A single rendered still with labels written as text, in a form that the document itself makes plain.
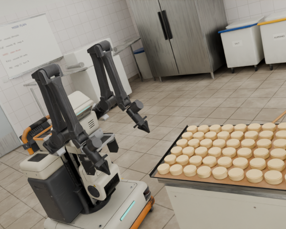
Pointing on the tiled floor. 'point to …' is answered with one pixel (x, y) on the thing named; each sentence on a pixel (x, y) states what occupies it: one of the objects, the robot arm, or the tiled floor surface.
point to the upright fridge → (181, 35)
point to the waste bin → (143, 63)
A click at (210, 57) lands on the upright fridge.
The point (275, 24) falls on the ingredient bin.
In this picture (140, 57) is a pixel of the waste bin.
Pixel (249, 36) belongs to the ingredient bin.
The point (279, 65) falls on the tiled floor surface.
